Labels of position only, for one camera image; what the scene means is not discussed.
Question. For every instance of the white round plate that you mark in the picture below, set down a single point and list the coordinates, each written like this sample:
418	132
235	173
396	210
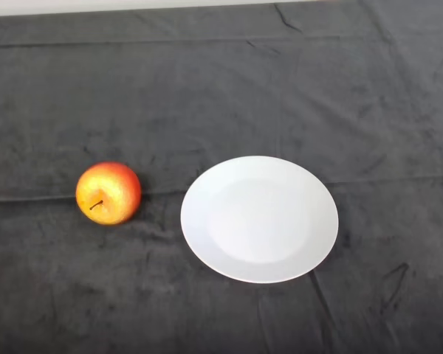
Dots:
259	221

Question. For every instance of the red yellow apple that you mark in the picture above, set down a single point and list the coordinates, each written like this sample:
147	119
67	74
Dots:
110	191

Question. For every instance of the black velvet cloth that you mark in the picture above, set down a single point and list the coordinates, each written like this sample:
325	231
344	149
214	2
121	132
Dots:
221	92

